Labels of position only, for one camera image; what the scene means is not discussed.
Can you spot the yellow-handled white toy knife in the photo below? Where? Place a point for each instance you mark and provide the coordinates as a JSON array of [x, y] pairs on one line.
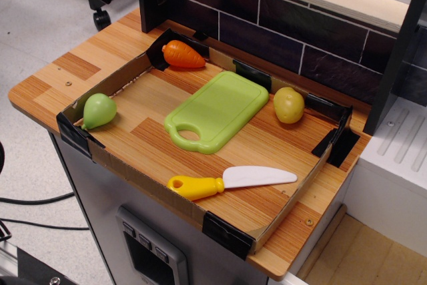
[[234, 177]]

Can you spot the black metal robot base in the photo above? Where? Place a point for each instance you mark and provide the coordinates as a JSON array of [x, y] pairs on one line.
[[19, 267]]

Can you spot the green plastic cutting board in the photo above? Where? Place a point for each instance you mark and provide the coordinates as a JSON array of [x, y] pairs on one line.
[[206, 121]]

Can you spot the cardboard fence with black tape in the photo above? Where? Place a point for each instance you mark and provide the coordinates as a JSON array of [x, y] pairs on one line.
[[137, 147]]

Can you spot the yellow toy potato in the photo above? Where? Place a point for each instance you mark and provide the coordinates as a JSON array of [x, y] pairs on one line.
[[288, 105]]

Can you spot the orange toy carrot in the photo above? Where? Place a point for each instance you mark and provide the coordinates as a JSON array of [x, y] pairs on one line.
[[178, 54]]

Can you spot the green toy pear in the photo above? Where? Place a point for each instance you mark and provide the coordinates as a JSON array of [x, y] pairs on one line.
[[99, 109]]

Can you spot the grey toy oven front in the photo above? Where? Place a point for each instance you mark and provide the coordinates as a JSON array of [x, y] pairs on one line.
[[154, 258]]

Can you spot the white toy sink counter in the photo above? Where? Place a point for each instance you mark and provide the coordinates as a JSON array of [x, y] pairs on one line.
[[387, 190]]

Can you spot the dark vertical post right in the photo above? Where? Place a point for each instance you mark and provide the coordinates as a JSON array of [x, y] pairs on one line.
[[397, 67]]

